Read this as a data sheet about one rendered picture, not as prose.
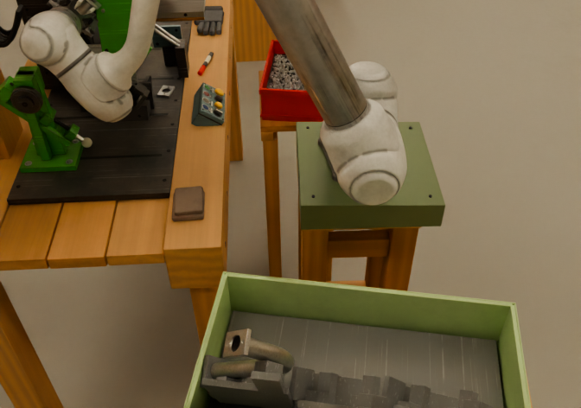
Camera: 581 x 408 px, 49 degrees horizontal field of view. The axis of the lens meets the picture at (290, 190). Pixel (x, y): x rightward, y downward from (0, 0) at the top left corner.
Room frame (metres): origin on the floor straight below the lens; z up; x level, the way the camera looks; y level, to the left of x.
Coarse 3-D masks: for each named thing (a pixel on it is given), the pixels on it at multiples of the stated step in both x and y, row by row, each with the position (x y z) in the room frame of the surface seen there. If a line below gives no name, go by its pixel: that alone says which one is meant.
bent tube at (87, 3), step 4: (84, 0) 1.63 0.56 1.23; (88, 0) 1.62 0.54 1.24; (92, 0) 1.65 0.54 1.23; (96, 0) 1.65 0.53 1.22; (80, 4) 1.62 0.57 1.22; (84, 4) 1.62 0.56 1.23; (88, 4) 1.62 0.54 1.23; (92, 4) 1.61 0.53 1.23; (96, 4) 1.62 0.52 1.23; (100, 4) 1.64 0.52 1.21; (80, 8) 1.62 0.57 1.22; (84, 8) 1.61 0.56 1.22; (88, 8) 1.62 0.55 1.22; (96, 8) 1.61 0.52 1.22; (80, 12) 1.61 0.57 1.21; (84, 12) 1.61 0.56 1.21
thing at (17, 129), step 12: (0, 72) 1.51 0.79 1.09; (0, 84) 1.48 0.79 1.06; (0, 108) 1.43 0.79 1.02; (0, 120) 1.41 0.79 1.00; (12, 120) 1.47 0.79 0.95; (0, 132) 1.38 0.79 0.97; (12, 132) 1.45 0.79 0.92; (0, 144) 1.38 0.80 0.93; (12, 144) 1.42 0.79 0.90; (0, 156) 1.38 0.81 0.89
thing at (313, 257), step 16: (304, 240) 1.16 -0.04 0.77; (320, 240) 1.16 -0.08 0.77; (336, 240) 1.17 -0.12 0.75; (352, 240) 1.17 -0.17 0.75; (368, 240) 1.17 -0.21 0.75; (384, 240) 1.17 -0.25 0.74; (400, 240) 1.16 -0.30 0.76; (416, 240) 1.16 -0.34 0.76; (304, 256) 1.16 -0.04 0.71; (320, 256) 1.16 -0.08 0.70; (336, 256) 1.17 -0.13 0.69; (352, 256) 1.17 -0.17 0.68; (368, 256) 1.17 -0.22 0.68; (384, 256) 1.17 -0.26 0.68; (400, 256) 1.16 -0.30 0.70; (304, 272) 1.16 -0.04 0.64; (320, 272) 1.16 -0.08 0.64; (368, 272) 1.41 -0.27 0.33; (384, 272) 1.19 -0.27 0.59; (400, 272) 1.16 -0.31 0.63; (384, 288) 1.16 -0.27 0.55; (400, 288) 1.16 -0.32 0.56
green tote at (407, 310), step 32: (224, 288) 0.85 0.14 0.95; (256, 288) 0.87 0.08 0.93; (288, 288) 0.86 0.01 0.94; (320, 288) 0.85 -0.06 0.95; (352, 288) 0.84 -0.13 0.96; (224, 320) 0.82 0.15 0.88; (320, 320) 0.85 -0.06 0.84; (352, 320) 0.83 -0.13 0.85; (384, 320) 0.82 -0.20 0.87; (416, 320) 0.81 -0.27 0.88; (448, 320) 0.80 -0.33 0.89; (480, 320) 0.79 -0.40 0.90; (512, 320) 0.75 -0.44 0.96; (512, 352) 0.70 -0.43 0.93; (192, 384) 0.62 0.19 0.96; (512, 384) 0.64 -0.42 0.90
